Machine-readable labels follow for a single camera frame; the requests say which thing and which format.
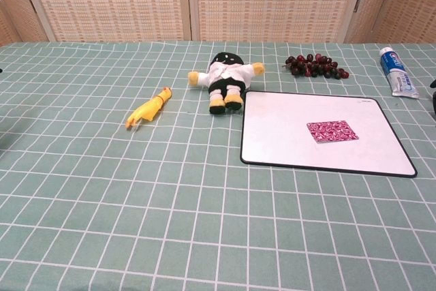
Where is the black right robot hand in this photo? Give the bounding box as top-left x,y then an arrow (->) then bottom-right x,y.
429,78 -> 436,115

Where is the red white patterned square packet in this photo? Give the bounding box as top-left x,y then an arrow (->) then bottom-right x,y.
306,120 -> 360,143

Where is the blue white toothpaste tube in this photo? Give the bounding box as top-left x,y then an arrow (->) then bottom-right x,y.
379,46 -> 420,99

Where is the woven folding screen panel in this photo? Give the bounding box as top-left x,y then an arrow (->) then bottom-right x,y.
373,0 -> 436,44
343,0 -> 405,44
15,0 -> 192,43
185,0 -> 371,44
0,0 -> 50,46

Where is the dark red grape bunch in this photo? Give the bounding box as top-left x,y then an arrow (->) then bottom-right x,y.
285,52 -> 351,80

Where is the yellow rubber chicken toy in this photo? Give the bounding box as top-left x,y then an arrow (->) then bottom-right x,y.
125,87 -> 173,131

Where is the black plush doll white coat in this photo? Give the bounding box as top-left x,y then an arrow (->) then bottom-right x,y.
187,51 -> 266,115

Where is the green checked tablecloth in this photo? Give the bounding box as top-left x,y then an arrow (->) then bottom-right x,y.
0,40 -> 436,291

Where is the white board with black frame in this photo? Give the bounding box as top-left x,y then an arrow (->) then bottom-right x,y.
239,90 -> 418,179

